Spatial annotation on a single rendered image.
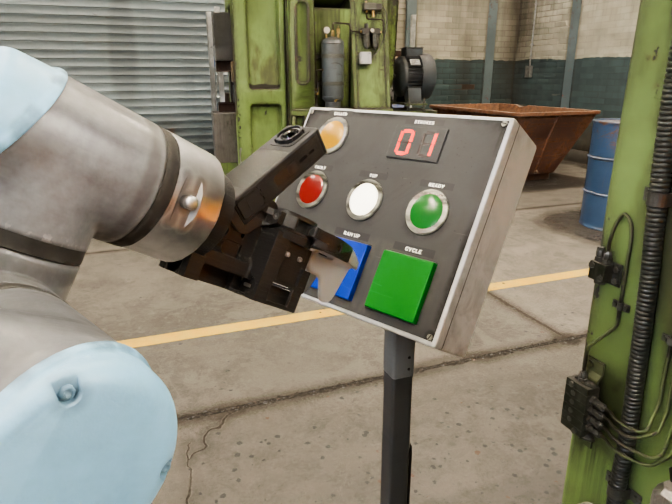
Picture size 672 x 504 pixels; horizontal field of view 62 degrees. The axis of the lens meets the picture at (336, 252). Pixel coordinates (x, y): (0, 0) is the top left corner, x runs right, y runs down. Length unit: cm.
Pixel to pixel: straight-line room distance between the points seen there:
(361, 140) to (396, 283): 23
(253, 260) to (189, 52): 768
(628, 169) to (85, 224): 64
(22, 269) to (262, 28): 482
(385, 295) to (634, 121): 37
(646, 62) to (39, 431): 72
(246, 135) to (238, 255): 460
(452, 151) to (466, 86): 906
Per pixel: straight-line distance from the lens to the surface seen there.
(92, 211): 37
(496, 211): 68
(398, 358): 87
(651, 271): 76
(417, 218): 68
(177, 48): 811
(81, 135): 36
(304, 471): 198
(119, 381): 23
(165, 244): 41
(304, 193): 81
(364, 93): 524
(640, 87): 79
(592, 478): 95
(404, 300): 65
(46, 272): 36
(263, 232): 47
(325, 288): 54
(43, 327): 26
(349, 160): 79
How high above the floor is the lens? 125
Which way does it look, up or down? 18 degrees down
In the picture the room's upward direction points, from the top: straight up
